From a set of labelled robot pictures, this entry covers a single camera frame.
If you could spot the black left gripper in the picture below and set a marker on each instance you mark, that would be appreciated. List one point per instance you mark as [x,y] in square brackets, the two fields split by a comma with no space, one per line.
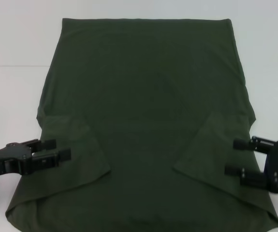
[5,159]

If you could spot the dark green shirt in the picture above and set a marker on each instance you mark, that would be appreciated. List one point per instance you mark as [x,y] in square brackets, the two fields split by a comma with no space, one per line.
[143,96]

